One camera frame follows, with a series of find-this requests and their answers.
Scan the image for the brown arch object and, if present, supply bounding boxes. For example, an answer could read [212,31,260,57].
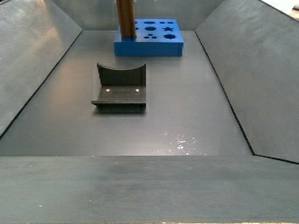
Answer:
[116,0,136,39]

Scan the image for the blue shape sorter block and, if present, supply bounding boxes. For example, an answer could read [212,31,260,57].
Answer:
[113,18,183,57]

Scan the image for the black curved fixture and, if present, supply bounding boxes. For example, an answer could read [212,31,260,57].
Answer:
[91,64,145,113]

